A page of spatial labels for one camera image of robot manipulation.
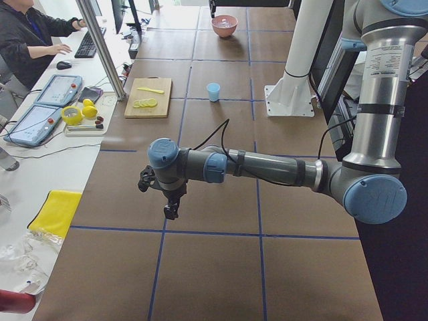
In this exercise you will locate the black computer mouse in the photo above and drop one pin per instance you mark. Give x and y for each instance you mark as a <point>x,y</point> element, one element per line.
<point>63,65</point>

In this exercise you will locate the lemon slices row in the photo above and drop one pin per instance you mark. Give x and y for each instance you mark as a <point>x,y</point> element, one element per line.
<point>145,103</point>

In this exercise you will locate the lower teach pendant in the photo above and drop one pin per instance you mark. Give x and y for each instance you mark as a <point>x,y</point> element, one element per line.
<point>35,125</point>

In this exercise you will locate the clear plastic wrap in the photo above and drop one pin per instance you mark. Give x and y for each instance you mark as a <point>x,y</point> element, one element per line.
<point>27,264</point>

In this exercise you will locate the yellow tape roll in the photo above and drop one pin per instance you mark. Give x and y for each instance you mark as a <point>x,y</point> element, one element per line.
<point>71,115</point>

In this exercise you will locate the yellow cloth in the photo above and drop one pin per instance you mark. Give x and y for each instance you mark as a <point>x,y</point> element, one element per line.
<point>56,213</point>

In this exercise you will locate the dark phone stack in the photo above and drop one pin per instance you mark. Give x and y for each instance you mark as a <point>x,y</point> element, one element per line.
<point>91,93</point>

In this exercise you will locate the light blue cup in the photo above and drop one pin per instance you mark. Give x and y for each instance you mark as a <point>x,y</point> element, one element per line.
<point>213,90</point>

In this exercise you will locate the whole yellow lemon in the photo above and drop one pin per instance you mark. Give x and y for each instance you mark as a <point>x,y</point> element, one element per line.
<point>88,102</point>

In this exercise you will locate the yellow plastic knife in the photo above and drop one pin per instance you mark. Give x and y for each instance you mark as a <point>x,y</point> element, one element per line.
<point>151,90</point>

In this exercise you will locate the red bottle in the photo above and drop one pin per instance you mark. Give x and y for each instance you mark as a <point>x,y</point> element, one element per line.
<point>14,302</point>

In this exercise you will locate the pink bowl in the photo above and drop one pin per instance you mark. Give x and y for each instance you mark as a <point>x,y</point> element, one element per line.
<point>224,25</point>

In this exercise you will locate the seated person in black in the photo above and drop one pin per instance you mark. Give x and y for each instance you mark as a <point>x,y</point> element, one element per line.
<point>26,39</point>

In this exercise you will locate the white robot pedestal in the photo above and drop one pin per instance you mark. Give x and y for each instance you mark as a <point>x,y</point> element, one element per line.
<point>291,95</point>

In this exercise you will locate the wooden cutting board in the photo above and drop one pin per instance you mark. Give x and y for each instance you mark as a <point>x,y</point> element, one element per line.
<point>162,108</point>

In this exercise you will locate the aluminium frame post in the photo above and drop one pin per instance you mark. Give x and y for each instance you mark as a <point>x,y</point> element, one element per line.
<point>92,24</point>

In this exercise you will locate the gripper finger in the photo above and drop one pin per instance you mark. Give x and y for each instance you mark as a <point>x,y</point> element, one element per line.
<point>212,7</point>

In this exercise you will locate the black keyboard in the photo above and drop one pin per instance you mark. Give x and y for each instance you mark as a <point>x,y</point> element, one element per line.
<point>87,47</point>

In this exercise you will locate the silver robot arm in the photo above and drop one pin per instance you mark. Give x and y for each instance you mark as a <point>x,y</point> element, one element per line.
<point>366,181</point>

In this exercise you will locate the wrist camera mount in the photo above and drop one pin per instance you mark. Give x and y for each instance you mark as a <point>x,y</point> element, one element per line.
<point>148,180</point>

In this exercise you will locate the teach pendant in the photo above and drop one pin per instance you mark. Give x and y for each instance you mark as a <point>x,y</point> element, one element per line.
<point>60,90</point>
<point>35,125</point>

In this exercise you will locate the white tray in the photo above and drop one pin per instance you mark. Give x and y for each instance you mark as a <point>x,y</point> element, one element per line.
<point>88,127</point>

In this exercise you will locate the upper teach pendant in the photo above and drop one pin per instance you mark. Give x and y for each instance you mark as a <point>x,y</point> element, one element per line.
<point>60,90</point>

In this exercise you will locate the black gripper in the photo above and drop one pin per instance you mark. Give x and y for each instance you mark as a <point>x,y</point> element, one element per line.
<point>172,194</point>

